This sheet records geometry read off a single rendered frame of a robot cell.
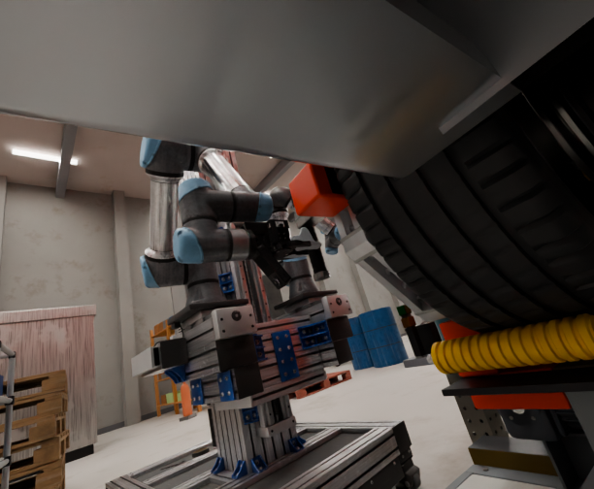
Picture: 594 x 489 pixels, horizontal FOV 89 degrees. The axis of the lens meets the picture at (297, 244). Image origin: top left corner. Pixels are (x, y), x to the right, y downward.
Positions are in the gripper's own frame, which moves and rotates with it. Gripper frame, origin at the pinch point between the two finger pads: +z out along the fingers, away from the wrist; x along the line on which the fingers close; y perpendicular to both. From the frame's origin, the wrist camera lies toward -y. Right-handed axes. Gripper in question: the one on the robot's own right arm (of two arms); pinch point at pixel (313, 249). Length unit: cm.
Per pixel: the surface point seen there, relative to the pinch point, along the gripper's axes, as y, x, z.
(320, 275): -7.5, -1.6, -1.5
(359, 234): -7.5, -25.4, -10.0
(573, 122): -5, -55, 5
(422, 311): -23.0, -22.3, 3.7
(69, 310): 125, 524, -75
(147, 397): -32, 890, 68
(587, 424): -45, -37, 12
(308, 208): -1.5, -23.7, -18.5
